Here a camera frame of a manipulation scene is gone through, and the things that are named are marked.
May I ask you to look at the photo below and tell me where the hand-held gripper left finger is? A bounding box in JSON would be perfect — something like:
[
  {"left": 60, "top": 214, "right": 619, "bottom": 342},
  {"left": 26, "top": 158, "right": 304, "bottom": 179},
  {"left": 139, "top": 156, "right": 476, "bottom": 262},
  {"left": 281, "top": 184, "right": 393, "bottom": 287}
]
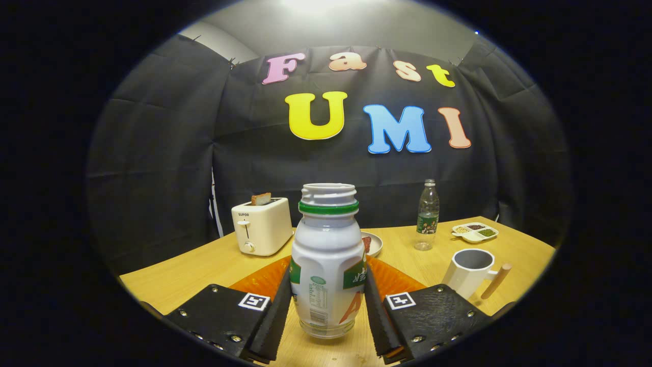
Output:
[{"left": 164, "top": 255, "right": 293, "bottom": 364}]

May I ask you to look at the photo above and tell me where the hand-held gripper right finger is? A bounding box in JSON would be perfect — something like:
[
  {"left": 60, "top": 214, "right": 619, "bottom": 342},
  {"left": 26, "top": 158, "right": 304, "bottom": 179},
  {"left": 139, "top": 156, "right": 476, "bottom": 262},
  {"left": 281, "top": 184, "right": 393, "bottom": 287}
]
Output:
[{"left": 363, "top": 255, "right": 492, "bottom": 364}]

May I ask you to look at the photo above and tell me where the white juice bottle green collar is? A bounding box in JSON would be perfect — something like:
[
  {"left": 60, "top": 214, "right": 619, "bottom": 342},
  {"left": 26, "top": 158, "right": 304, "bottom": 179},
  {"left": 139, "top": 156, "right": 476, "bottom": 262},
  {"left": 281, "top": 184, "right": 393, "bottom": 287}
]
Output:
[{"left": 289, "top": 183, "right": 367, "bottom": 339}]

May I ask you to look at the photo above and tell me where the white cup wooden handle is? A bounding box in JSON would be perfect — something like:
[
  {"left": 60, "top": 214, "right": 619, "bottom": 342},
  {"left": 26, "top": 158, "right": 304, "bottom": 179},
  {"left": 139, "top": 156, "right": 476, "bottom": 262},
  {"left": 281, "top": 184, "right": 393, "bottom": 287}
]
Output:
[{"left": 441, "top": 248, "right": 512, "bottom": 301}]

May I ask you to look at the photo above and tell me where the clear plastic water bottle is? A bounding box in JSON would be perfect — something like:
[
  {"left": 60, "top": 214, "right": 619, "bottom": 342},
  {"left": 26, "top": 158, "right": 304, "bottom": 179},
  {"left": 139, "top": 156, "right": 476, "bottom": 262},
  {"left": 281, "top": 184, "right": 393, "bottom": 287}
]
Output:
[{"left": 414, "top": 179, "right": 440, "bottom": 251}]

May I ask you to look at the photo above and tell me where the white round plate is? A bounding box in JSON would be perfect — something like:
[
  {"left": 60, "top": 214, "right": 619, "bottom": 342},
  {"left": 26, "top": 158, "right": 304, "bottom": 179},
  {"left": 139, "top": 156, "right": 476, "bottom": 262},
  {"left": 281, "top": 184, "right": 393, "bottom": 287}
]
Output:
[{"left": 361, "top": 231, "right": 383, "bottom": 257}]

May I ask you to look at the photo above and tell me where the wooden table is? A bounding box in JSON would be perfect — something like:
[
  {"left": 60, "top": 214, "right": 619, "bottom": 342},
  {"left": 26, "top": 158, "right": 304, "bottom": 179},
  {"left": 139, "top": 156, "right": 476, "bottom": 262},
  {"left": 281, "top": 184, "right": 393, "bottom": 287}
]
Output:
[{"left": 119, "top": 216, "right": 556, "bottom": 367}]

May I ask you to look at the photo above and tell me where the cream toaster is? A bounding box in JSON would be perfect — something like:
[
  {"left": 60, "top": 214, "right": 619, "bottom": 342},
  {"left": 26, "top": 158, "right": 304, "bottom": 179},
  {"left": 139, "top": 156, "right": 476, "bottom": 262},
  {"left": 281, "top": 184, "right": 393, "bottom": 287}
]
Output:
[{"left": 231, "top": 197, "right": 294, "bottom": 256}]

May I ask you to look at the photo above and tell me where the white divided dish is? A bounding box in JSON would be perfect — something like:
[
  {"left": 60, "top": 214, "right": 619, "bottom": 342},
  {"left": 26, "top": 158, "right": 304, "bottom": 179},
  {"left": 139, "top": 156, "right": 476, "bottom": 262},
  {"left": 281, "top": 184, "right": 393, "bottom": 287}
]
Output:
[{"left": 451, "top": 222, "right": 499, "bottom": 243}]

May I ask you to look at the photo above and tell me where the black backdrop cloth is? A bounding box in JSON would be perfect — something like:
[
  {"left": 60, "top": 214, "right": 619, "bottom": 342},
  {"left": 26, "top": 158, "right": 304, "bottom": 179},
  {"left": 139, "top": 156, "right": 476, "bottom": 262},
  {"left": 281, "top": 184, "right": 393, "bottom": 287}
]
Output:
[{"left": 87, "top": 33, "right": 571, "bottom": 276}]

